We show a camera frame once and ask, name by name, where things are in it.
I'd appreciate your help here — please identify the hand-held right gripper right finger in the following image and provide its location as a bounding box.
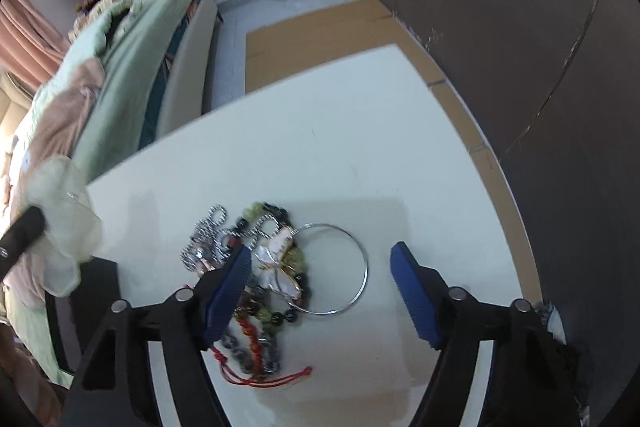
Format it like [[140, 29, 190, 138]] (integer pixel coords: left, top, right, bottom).
[[390, 242, 583, 427]]

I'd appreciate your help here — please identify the bed with green sheet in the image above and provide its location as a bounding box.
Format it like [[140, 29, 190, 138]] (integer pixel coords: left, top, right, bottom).
[[0, 0, 211, 388]]

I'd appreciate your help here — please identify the pink curtain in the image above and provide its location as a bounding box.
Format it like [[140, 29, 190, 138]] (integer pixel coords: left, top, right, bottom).
[[0, 0, 71, 88]]

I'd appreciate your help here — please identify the brown cardboard sheet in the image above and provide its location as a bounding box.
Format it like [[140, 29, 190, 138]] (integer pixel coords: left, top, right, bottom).
[[430, 79, 496, 158], [470, 147, 543, 303], [245, 0, 426, 98]]

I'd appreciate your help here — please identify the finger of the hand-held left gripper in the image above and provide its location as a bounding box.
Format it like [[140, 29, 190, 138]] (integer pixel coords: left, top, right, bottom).
[[0, 207, 47, 280]]

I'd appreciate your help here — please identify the translucent white pouch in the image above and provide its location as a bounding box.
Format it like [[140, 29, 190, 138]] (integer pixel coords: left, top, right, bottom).
[[27, 157, 103, 298]]

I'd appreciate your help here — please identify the silver bangle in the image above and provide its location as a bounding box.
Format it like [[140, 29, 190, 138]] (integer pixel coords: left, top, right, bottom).
[[287, 223, 369, 314]]

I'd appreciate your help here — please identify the black jewelry box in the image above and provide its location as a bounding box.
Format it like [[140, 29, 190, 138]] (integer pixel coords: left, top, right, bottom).
[[47, 257, 126, 373]]

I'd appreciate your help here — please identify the light green quilt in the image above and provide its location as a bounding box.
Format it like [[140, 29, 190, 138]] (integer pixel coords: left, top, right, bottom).
[[65, 0, 146, 58]]

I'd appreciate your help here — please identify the red cord bracelet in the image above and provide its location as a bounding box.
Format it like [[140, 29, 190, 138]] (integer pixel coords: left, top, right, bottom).
[[212, 317, 313, 388]]

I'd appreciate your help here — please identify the grey bed frame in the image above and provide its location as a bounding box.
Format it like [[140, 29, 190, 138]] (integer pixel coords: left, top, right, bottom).
[[157, 0, 223, 140]]

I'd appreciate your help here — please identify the pink floral blanket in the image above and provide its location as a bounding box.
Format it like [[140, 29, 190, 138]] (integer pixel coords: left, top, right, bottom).
[[0, 57, 106, 303]]

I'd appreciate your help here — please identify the silver chain necklace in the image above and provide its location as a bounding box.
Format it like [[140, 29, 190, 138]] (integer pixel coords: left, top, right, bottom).
[[181, 204, 281, 278]]

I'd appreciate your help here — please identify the white butterfly ornament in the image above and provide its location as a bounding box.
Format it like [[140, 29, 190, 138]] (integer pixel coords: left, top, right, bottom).
[[252, 227, 303, 298]]

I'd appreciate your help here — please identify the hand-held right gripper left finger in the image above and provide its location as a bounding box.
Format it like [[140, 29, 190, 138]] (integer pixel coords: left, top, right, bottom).
[[60, 244, 252, 427]]

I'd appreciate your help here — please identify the dark grey chain bracelet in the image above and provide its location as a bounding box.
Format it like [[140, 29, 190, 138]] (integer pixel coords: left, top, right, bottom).
[[222, 327, 283, 378]]

